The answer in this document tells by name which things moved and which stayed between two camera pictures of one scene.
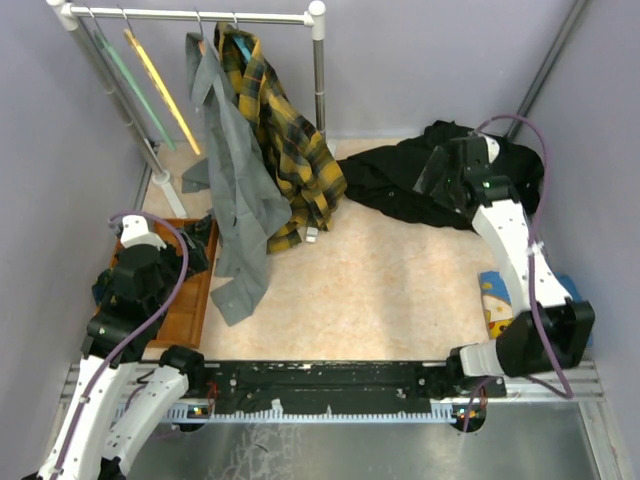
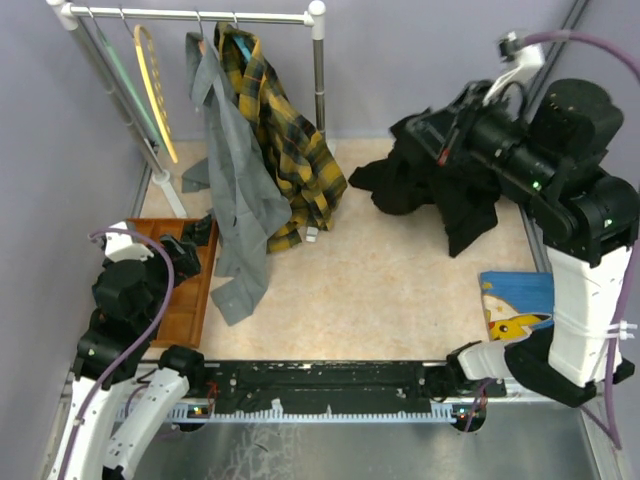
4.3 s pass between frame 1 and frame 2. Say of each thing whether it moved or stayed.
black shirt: moved
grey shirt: stayed
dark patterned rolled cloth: stayed
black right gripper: moved
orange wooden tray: stayed
